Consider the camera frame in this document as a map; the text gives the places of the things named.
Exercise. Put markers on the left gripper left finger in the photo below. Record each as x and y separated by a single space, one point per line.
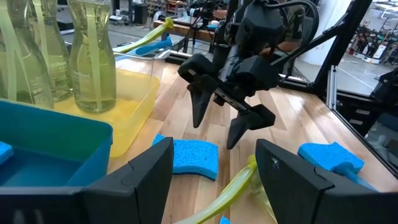
124 199

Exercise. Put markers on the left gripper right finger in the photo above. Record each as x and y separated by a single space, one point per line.
304 199

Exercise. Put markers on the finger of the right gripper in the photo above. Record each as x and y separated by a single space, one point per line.
200 96
248 121

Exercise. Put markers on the clear yellow-green soap bottle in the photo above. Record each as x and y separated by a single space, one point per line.
93 62
18 62
261 193
60 68

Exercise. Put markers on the blue cellulose sponge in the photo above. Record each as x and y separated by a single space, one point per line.
5 152
192 155
326 155
224 221

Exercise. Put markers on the blue white dish brush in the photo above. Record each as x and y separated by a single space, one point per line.
157 48

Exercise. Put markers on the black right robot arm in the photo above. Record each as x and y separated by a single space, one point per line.
258 25

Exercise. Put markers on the wooden background table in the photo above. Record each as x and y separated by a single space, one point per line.
174 28

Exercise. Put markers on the clear plastic bin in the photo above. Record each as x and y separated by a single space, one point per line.
140 65

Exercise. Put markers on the yellow translucent plastic bin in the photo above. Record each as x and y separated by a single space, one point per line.
133 115

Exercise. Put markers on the person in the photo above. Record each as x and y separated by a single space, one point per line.
295 21

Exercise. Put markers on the black waste bin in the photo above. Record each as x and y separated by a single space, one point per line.
140 14

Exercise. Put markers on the teal plastic bin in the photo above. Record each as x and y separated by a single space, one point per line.
46 130

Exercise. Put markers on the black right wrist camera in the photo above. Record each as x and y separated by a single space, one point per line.
258 76

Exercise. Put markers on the black metal rig frame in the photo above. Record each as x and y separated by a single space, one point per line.
342 40

